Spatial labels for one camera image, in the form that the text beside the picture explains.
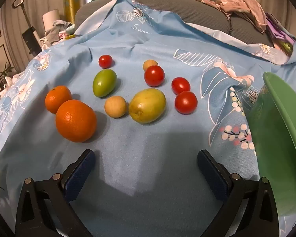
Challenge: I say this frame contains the pink clothes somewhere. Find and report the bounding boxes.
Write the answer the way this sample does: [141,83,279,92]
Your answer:
[190,0,269,34]

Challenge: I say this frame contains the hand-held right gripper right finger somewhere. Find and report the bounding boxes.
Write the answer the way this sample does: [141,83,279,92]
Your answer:
[197,149,279,237]

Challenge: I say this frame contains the large red cherry tomato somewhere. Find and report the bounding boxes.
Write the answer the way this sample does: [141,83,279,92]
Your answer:
[144,65,165,87]

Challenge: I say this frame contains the purple clothes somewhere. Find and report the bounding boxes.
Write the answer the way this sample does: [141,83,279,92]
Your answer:
[265,12,296,47]

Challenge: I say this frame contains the green potted plant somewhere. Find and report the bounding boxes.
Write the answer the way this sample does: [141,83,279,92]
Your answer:
[0,63,14,84]

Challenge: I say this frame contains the grey sofa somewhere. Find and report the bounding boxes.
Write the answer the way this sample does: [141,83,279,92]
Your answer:
[75,0,277,47]

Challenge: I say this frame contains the small red cherry tomato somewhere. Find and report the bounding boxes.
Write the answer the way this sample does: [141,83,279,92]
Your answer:
[99,55,113,69]

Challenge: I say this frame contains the yellow-green jujube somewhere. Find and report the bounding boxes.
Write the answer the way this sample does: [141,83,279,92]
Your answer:
[128,88,167,124]

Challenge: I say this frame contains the green plastic bowl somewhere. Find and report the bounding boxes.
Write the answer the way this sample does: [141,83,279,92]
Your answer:
[245,71,296,218]

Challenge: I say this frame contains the white plastic bag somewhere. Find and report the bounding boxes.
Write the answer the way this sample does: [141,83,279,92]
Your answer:
[4,75,20,89]

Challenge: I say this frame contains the large tan longan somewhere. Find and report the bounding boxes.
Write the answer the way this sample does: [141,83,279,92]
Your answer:
[104,96,127,118]

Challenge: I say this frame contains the small orange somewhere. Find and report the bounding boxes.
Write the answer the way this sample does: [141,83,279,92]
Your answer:
[45,85,72,114]

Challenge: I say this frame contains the small green cloth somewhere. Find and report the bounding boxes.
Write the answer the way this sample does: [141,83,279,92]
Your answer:
[281,41,293,53]

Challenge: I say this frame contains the green jujube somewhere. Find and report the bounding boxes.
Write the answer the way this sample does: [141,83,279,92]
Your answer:
[92,69,118,98]

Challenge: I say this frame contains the yellow patterned curtain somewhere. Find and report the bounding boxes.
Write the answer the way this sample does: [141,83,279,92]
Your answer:
[64,0,81,25]

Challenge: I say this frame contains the black stick vacuum cleaner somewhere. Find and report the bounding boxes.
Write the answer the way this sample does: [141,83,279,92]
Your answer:
[12,0,46,57]

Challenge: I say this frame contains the white paper roll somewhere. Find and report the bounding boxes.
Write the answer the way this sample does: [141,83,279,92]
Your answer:
[42,9,61,29]

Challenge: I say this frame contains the blue floral bed sheet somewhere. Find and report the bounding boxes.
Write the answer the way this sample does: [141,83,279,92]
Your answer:
[0,0,296,237]

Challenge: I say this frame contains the pile of mixed clothes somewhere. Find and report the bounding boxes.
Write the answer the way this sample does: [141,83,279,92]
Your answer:
[39,20,76,48]

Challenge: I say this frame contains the small tan longan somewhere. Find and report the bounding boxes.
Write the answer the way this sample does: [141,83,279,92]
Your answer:
[142,59,159,71]

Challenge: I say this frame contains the large orange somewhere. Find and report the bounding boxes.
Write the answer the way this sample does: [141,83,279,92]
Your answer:
[55,99,97,143]

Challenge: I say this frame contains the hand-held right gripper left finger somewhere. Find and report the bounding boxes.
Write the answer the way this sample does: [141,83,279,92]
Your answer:
[15,149,96,237]

